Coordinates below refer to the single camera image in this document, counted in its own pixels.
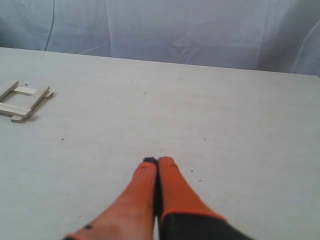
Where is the wood strip with holes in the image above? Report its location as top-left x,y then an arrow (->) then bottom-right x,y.
0,103 -> 31,120
12,86 -> 54,99

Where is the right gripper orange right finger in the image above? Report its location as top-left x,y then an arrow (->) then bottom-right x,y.
158,157 -> 251,240

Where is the plain wood strip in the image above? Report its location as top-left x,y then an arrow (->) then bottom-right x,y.
0,81 -> 19,101
11,86 -> 50,123

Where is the white backdrop cloth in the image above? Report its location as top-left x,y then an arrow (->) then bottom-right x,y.
0,0 -> 320,76

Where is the right gripper black left finger tip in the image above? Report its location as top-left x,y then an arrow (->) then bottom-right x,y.
64,157 -> 158,240

